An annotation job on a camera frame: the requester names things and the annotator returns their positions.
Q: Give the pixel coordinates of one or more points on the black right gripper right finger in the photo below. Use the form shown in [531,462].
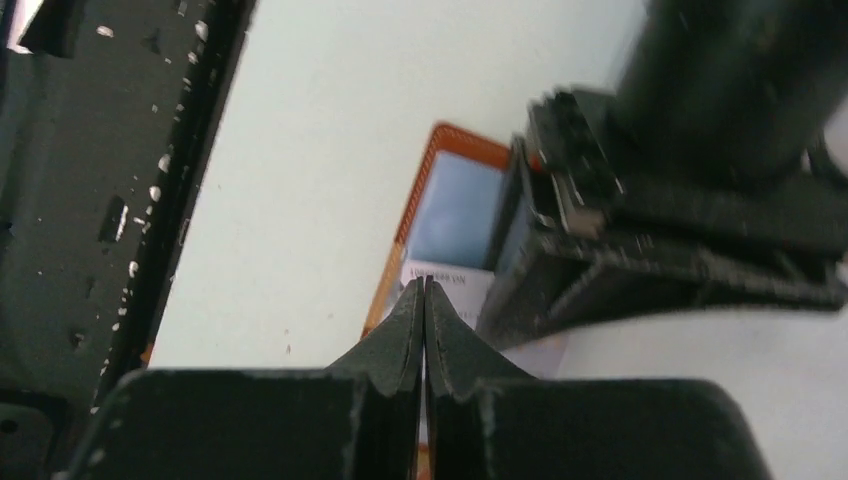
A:
[456,360]

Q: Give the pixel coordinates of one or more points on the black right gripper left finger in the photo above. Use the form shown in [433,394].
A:
[386,368]

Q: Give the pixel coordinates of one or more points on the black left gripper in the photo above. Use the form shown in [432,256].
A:
[705,133]

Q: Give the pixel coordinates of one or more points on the silver VIP credit card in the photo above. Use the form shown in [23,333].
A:
[467,290]

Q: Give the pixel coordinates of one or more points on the brown leather card holder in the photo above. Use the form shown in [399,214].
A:
[451,217]

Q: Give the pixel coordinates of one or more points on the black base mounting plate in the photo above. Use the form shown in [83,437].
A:
[108,114]

